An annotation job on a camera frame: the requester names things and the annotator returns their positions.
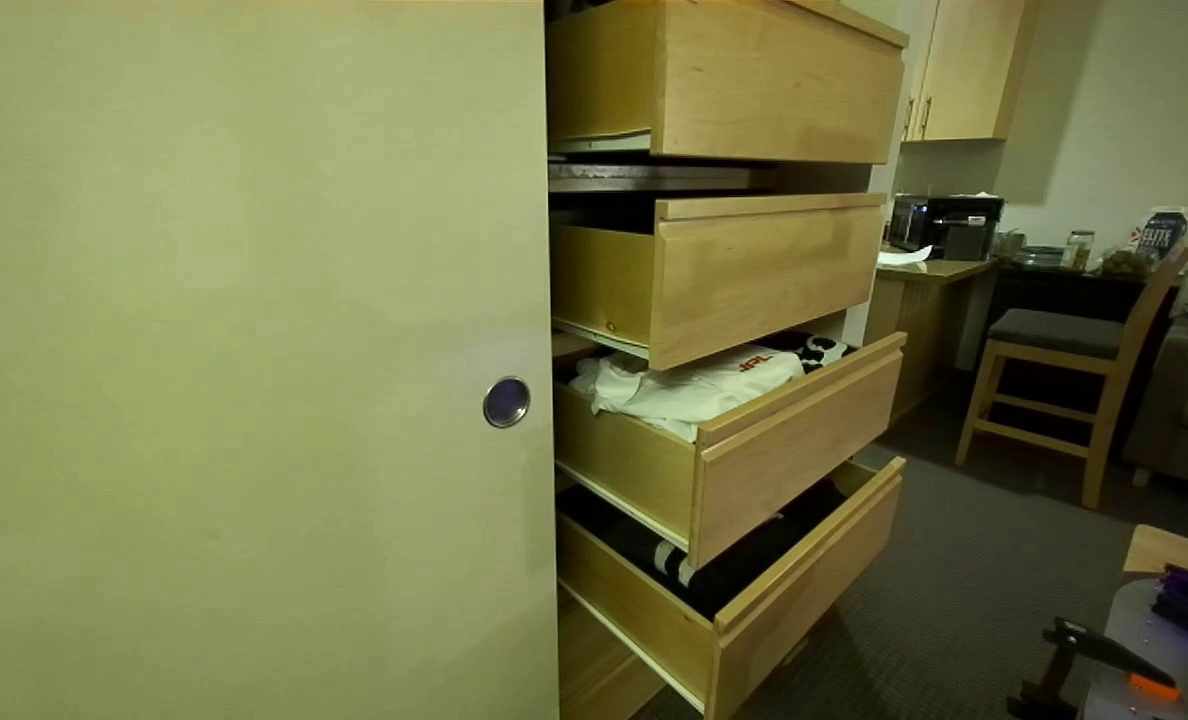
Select light wooden drawer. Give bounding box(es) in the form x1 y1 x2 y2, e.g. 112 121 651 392
547 188 886 378
554 454 911 720
553 330 911 574
542 0 911 168

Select white folded clothing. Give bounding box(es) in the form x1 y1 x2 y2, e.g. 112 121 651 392
563 340 810 445

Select black folded clothing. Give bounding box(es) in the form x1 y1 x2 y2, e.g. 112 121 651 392
559 477 853 626

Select black garment with white print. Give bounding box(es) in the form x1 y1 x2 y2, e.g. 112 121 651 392
781 330 865 379

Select wooden desk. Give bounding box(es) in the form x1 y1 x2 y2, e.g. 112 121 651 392
861 255 1001 430

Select white sliding wardrobe door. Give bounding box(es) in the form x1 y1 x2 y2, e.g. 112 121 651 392
0 0 563 720

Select black printer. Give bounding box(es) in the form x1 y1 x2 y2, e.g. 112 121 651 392
884 193 1013 266

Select wooden chair grey cushion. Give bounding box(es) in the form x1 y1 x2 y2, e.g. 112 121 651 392
951 246 1188 518

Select black side table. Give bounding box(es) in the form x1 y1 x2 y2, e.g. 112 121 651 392
982 248 1188 413

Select small glass jar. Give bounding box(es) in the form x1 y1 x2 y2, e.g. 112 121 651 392
1059 224 1098 274

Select wooden robot table board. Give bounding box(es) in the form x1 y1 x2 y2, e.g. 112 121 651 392
1121 519 1188 587

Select wooden drawer chest frame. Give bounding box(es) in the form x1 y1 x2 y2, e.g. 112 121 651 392
542 0 886 720

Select black clamp orange handle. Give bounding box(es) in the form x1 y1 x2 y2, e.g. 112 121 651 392
1008 618 1184 720

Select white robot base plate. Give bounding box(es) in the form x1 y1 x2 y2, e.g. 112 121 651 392
1080 574 1188 720

